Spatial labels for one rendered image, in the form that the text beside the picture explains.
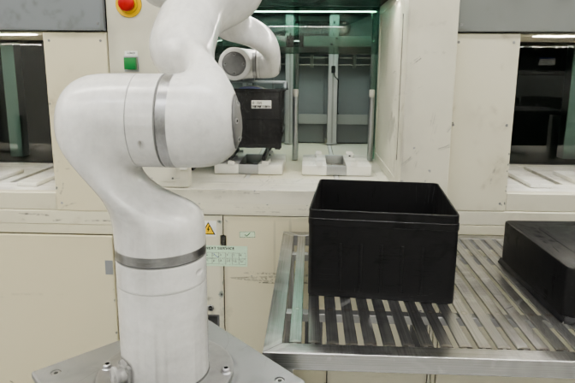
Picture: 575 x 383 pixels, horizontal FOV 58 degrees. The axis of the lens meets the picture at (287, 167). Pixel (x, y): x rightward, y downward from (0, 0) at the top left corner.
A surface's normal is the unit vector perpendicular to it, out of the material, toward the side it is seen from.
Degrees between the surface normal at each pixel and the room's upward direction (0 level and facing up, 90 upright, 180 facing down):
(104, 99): 58
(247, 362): 0
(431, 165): 90
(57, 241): 90
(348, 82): 90
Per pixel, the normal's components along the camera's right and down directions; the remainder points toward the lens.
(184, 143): -0.02, 0.47
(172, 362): 0.36, 0.18
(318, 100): -0.04, 0.19
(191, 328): 0.75, 0.13
